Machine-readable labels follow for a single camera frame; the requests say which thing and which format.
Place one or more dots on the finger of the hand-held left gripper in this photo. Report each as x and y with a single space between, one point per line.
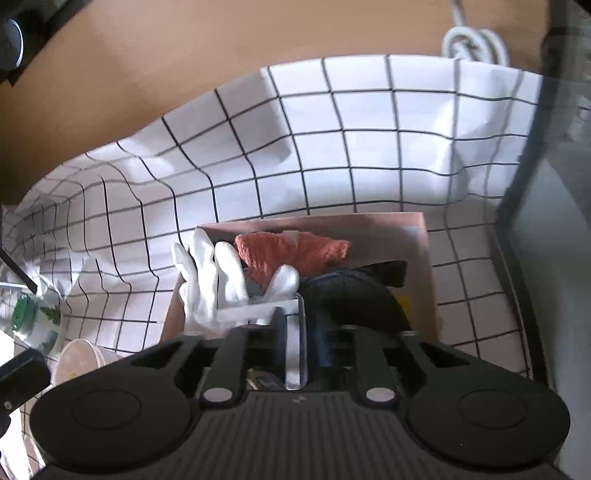
25 378

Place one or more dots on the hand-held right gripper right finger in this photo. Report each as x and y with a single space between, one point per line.
323 353

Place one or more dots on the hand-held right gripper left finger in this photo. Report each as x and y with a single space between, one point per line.
276 344

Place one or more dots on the coral towel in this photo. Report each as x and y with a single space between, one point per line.
286 251

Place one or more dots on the white glove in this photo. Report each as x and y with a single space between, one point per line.
203 286

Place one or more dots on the pink cardboard box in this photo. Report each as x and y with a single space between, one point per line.
411 240

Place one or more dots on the clear jar with flower label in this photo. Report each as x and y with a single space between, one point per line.
78 364

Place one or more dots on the green capped plastic bottle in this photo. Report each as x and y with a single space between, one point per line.
27 318

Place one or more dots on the black checked white tablecloth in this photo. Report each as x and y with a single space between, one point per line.
323 138

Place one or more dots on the black framed screen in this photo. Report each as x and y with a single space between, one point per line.
563 230

